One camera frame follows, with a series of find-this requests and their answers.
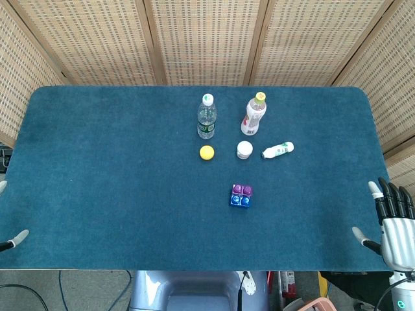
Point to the black electronic device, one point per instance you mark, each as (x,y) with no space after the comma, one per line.
(4,158)

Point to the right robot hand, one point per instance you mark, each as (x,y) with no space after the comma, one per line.
(397,233)

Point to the clear water bottle green label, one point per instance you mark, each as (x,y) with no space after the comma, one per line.
(206,120)

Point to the yellow ball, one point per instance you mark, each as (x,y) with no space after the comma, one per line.
(207,152)

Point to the woven bamboo screen panel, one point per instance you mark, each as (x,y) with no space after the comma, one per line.
(207,39)
(97,39)
(311,39)
(19,81)
(389,90)

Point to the small white bottle green print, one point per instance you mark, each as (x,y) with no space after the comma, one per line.
(278,150)

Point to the white drink bottle yellow cap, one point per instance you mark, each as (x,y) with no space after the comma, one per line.
(253,116)

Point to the white round jar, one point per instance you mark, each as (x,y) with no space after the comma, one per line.
(244,150)

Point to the red fire extinguisher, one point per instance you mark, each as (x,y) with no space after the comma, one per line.
(288,285)

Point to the pink plastic basket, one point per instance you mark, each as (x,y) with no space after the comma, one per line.
(308,306)

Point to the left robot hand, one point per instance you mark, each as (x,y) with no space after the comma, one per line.
(17,237)

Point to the robot torso base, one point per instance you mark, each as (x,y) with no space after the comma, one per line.
(194,291)

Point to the blue purple toy block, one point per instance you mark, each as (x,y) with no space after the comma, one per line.
(240,201)

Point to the dark blue table cloth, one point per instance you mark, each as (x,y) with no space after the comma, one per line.
(129,194)

